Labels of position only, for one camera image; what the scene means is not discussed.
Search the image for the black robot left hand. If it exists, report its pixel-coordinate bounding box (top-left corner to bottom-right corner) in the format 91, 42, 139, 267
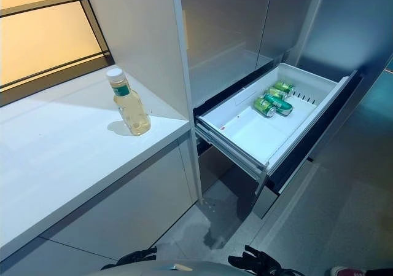
100, 246, 158, 271

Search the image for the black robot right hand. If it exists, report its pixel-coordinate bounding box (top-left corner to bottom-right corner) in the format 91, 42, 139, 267
227, 244, 290, 276

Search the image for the yellow drink bottle white cap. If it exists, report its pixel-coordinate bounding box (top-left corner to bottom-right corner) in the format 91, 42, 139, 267
106, 68, 152, 136

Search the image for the green drink can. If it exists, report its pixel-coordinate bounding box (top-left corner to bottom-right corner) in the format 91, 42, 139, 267
273, 80, 295, 94
263, 93, 294, 116
253, 97, 278, 117
265, 86, 289, 100

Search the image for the stainless steel fridge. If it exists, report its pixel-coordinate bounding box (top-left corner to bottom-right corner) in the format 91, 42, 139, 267
177, 0, 331, 203

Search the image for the white fridge drawer steel front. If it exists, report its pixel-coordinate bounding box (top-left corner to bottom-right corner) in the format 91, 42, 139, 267
193, 62, 365, 220

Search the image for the tall white cabinet panel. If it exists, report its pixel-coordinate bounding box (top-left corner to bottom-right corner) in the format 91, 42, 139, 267
82, 0, 199, 205

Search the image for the black window frame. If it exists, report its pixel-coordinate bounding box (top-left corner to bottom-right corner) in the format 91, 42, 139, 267
0, 0, 116, 108

